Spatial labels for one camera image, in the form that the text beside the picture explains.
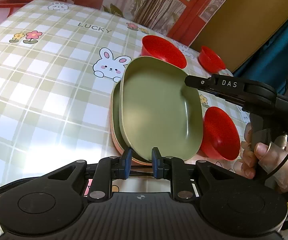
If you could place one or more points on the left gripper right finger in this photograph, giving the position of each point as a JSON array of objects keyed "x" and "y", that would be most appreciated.
[{"x": 174, "y": 170}]

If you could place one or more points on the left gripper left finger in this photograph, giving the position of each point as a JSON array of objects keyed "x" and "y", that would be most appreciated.
[{"x": 104, "y": 172}]

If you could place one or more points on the red bowl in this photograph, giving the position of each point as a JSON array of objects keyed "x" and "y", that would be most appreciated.
[
  {"x": 210, "y": 61},
  {"x": 220, "y": 136},
  {"x": 164, "y": 50}
]

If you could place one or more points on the green square plate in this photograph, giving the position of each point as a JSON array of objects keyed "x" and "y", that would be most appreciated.
[
  {"x": 157, "y": 109},
  {"x": 115, "y": 117}
]

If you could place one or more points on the right hand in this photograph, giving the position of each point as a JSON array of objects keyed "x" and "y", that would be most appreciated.
[{"x": 269, "y": 157}]

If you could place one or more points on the orange square plate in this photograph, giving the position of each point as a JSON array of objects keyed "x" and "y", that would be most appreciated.
[{"x": 120, "y": 145}]

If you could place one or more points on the teal curtain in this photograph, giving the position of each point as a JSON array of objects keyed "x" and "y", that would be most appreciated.
[{"x": 269, "y": 64}]

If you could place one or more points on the wooden headboard panel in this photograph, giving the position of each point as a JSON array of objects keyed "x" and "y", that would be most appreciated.
[{"x": 240, "y": 27}]

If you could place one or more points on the checked bunny tablecloth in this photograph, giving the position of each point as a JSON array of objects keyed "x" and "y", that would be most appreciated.
[{"x": 53, "y": 108}]

